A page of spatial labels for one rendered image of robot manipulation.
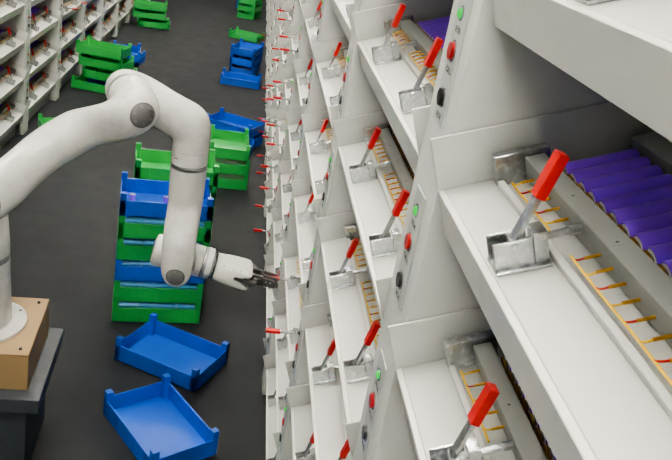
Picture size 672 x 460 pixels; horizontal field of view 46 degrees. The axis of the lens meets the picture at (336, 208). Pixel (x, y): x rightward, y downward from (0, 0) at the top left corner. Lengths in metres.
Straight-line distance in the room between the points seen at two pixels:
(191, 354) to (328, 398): 1.34
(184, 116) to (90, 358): 1.03
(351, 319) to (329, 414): 0.19
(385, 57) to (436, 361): 0.55
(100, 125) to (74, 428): 0.93
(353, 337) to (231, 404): 1.33
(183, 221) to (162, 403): 0.69
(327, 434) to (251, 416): 1.15
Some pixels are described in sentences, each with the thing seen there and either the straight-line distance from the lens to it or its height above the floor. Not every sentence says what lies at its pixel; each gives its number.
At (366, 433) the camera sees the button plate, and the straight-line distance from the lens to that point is 0.90.
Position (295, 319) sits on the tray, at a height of 0.49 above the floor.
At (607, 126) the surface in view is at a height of 1.34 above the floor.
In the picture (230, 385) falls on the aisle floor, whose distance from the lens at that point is 2.56.
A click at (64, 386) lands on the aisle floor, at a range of 2.53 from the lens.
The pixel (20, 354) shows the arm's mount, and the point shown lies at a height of 0.38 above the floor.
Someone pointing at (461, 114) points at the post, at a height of 1.33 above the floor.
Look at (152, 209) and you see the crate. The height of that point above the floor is 0.43.
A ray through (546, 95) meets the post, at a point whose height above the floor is 1.36.
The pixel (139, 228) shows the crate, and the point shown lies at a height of 0.36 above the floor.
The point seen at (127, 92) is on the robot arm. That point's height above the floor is 1.00.
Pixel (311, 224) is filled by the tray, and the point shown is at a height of 0.69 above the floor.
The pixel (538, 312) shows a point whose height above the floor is 1.26.
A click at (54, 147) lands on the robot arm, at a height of 0.86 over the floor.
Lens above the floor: 1.49
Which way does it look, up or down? 22 degrees down
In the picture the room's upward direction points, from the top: 11 degrees clockwise
